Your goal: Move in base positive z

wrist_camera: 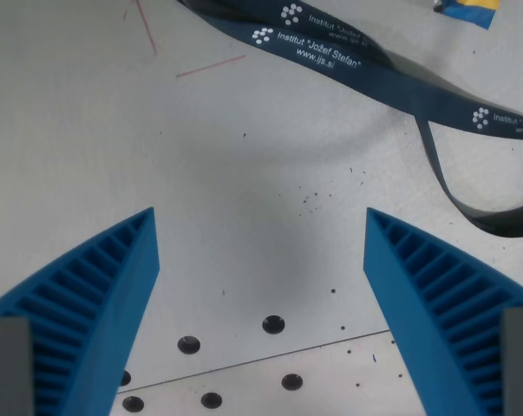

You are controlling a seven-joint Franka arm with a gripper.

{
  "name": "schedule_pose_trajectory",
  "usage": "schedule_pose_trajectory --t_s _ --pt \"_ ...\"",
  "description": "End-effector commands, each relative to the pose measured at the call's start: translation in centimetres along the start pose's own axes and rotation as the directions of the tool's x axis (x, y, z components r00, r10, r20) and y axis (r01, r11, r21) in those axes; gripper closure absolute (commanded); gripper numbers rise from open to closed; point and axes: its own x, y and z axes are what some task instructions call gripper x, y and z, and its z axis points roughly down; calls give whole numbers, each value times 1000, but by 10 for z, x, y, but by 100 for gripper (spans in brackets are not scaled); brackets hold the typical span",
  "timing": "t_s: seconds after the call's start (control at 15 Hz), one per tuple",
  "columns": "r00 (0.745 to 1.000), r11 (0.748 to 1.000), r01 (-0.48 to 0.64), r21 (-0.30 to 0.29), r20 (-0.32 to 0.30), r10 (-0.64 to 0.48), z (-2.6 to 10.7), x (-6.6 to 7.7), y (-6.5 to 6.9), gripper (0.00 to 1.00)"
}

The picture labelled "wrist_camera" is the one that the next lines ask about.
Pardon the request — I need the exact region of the blue and yellow tape piece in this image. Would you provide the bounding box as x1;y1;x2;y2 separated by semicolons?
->
434;0;501;30

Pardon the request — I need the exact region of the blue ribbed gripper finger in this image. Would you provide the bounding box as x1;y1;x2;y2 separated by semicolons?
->
0;206;161;416
363;207;523;416

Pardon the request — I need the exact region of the dark blue printed lanyard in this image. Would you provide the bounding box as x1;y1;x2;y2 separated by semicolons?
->
177;0;523;238

